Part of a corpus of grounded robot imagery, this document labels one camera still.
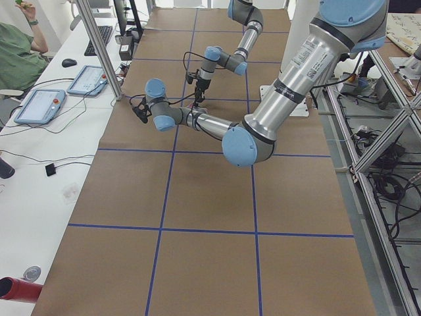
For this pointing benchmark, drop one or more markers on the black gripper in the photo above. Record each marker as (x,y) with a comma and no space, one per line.
(201,84)
(147,106)

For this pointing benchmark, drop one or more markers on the pink and grey towel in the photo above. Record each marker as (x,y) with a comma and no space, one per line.
(198,108)

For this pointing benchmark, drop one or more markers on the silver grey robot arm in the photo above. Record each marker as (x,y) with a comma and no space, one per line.
(245,13)
(338,28)

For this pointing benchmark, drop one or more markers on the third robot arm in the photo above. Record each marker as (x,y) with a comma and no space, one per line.
(408,68)

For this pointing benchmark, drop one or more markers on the far blue teach pendant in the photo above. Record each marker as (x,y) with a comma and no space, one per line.
(90,81)

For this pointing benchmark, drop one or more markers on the blue teach pendant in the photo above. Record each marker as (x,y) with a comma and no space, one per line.
(41,106)
(90,81)

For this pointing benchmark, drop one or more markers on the black rectangular box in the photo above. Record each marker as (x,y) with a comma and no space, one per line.
(126,49)

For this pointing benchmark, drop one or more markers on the black computer mouse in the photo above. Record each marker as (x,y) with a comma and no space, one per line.
(68,63)

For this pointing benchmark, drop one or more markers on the black monitor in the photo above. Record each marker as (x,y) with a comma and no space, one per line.
(121,9)

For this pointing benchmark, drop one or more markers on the near blue teach pendant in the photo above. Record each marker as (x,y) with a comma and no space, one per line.
(41,106)

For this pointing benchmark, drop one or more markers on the small black square device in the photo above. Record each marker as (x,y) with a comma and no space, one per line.
(50,169)

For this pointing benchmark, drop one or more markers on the person in green shirt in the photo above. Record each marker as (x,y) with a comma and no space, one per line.
(21,54)

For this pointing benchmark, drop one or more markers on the red cylinder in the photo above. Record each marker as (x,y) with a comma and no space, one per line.
(16,289)

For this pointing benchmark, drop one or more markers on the aluminium frame post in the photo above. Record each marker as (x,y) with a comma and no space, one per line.
(100,48)

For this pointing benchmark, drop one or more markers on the aluminium frame rack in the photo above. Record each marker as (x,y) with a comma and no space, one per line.
(375,143)

